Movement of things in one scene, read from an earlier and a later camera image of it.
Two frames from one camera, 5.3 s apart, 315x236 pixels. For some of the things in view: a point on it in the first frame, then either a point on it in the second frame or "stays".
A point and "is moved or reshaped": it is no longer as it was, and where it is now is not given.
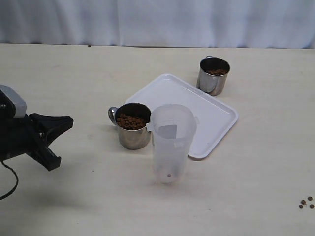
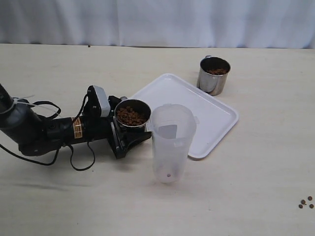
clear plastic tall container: (173, 126) stays
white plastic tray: (216, 115) stays
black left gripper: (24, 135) to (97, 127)
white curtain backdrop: (242, 24) stays
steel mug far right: (212, 75) stays
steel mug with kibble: (131, 119) is moved or reshaped
